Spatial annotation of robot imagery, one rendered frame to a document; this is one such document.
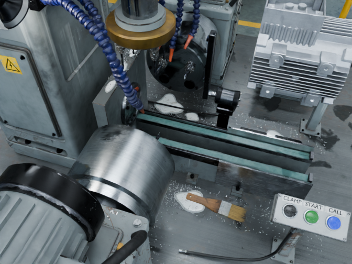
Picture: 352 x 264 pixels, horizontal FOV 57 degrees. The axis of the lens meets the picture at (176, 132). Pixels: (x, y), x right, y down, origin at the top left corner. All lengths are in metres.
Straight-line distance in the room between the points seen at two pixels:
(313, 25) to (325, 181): 0.67
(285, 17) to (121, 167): 0.48
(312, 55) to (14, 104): 0.82
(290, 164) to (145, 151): 0.57
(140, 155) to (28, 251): 0.38
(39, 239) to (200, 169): 0.72
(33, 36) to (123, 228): 0.48
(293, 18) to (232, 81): 0.84
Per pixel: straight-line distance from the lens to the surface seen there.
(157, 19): 0.84
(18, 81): 0.98
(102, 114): 0.95
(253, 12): 3.83
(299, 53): 0.76
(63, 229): 0.52
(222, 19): 1.32
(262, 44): 0.74
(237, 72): 1.60
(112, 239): 0.66
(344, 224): 0.88
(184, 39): 1.13
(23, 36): 0.86
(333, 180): 1.29
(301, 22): 0.75
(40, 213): 0.51
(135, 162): 0.77
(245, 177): 1.09
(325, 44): 0.78
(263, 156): 1.16
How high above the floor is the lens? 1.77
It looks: 49 degrees down
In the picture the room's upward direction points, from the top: 1 degrees clockwise
